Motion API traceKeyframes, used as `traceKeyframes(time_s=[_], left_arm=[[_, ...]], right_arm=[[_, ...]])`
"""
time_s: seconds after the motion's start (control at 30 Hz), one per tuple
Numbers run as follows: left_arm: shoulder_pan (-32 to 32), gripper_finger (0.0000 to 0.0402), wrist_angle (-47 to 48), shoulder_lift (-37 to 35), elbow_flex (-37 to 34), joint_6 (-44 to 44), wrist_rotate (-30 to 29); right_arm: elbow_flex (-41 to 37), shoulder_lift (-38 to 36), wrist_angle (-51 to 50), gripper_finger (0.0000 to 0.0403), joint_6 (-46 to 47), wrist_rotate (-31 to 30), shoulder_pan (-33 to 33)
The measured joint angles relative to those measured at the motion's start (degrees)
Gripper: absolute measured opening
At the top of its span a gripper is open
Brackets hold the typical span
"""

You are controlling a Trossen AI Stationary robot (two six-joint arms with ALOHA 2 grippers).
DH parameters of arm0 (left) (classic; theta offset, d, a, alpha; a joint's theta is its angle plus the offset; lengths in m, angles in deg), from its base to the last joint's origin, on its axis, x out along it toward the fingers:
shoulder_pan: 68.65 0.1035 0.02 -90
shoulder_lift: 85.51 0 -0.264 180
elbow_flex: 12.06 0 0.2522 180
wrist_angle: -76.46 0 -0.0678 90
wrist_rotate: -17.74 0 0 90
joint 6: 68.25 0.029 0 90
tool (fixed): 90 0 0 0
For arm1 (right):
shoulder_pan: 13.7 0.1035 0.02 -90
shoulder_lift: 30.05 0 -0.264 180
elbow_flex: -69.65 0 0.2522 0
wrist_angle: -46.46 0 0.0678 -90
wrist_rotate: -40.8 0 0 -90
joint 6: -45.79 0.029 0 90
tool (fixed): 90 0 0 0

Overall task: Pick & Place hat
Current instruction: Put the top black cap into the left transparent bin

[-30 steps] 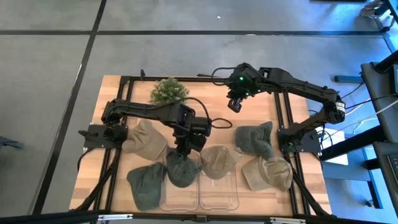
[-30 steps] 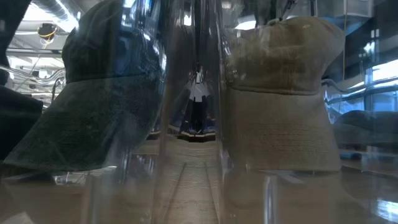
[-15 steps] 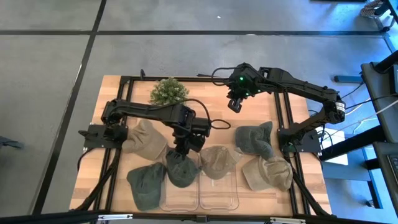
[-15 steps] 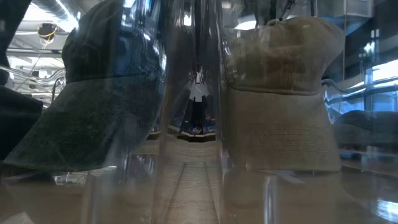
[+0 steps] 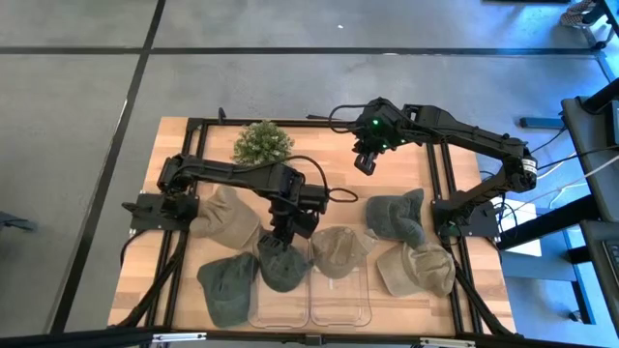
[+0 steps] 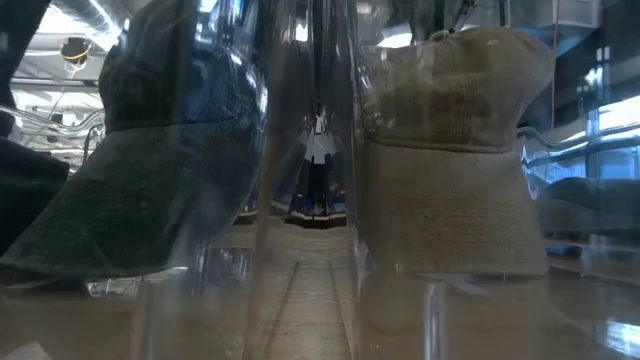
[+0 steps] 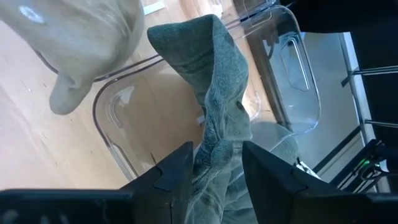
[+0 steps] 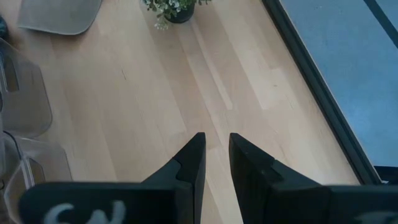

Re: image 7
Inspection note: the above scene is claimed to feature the clear plastic bin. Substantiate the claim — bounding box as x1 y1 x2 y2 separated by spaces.
32 0 278 83
92 4 322 183

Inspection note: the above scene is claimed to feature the black aluminium table frame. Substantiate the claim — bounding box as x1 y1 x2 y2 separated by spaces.
312 124 398 194

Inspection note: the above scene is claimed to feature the beige baseball cap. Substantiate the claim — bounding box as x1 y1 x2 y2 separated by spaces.
0 0 146 116

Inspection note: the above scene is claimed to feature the dark green baseball cap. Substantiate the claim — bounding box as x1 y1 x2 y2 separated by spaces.
146 13 259 224

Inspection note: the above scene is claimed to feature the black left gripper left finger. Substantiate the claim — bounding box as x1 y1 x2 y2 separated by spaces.
119 141 195 224

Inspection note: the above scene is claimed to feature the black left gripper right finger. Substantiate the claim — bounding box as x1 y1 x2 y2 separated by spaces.
241 141 369 224

